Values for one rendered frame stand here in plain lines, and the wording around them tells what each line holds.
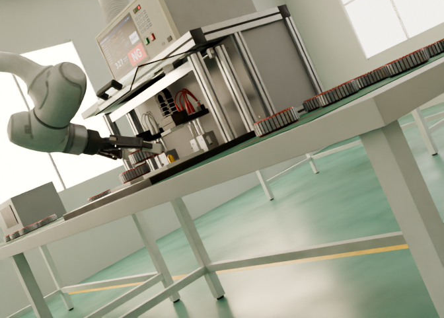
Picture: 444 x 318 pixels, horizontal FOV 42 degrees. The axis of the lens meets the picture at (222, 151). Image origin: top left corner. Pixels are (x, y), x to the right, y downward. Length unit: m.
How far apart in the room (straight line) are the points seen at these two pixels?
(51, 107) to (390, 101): 0.90
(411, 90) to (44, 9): 6.65
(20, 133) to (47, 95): 0.15
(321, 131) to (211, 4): 1.07
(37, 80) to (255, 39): 0.73
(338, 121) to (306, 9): 8.62
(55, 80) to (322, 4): 8.06
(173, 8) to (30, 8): 5.56
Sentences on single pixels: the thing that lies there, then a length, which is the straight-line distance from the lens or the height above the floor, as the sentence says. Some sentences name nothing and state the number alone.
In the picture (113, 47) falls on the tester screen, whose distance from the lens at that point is 2.16.
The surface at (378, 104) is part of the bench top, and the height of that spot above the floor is 0.73.
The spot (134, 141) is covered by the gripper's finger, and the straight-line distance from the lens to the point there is 1.70.
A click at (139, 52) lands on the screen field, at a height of 1.17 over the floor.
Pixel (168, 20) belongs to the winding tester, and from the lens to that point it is 1.87.
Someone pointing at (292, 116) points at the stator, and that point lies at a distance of 1.36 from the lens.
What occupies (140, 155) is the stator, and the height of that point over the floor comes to 0.84.
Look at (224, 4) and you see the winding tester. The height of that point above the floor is 1.20.
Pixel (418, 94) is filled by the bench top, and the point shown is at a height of 0.72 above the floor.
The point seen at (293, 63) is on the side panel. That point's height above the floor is 0.92.
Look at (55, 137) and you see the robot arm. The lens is 1.63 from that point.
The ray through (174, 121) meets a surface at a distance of 1.84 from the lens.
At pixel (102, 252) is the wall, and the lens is 6.87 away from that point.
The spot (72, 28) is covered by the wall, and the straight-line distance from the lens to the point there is 7.49.
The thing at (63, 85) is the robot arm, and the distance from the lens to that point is 1.52.
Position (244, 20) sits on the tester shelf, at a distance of 1.91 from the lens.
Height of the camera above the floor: 0.78
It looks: 1 degrees down
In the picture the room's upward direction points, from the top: 24 degrees counter-clockwise
